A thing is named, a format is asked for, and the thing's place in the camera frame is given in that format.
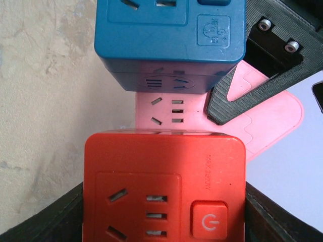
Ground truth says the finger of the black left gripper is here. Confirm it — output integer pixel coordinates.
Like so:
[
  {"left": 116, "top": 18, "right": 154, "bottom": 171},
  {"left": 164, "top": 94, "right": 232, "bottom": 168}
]
[{"left": 205, "top": 0, "right": 323, "bottom": 126}]

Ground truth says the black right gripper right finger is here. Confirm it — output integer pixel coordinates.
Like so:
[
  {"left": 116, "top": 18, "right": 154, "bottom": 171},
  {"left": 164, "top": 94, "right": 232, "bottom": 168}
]
[{"left": 245, "top": 183, "right": 322, "bottom": 242}]

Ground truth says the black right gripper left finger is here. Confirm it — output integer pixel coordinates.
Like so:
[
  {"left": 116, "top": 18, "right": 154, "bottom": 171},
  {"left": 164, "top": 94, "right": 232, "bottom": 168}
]
[{"left": 1, "top": 183, "right": 83, "bottom": 241}]

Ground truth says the red cube socket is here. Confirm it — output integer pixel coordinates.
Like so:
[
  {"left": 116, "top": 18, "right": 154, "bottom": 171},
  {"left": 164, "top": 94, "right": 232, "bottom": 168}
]
[{"left": 82, "top": 130, "right": 246, "bottom": 241}]

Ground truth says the pink power strip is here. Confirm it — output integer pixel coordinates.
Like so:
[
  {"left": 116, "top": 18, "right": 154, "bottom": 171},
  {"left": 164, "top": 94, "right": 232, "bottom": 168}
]
[{"left": 135, "top": 61, "right": 304, "bottom": 160}]

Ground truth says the blue cube socket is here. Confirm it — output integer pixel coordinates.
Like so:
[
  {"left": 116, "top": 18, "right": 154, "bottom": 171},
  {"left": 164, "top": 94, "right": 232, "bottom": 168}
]
[{"left": 94, "top": 0, "right": 247, "bottom": 94}]

